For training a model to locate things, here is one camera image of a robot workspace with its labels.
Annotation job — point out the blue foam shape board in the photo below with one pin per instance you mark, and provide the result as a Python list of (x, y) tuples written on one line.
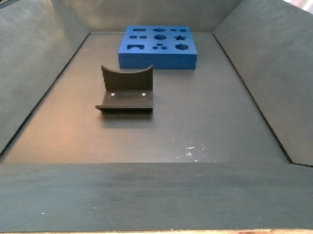
[(160, 46)]

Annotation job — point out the black curved fixture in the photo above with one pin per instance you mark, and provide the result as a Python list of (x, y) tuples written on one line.
[(128, 91)]

